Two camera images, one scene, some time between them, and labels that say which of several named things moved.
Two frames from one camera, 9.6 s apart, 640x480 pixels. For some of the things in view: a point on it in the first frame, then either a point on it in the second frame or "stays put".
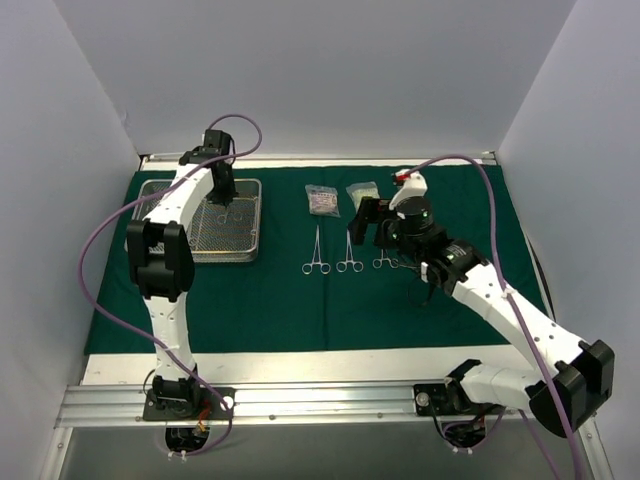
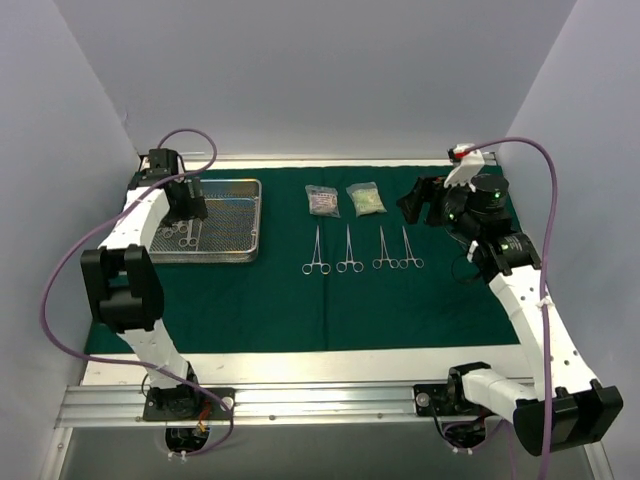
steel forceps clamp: [342, 265] stays put
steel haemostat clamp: [377, 262] stays put
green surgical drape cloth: [313, 290] stays put
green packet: [360, 190] stays put
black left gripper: [222, 187] -> [187, 201]
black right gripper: [376, 223] -> [430, 201]
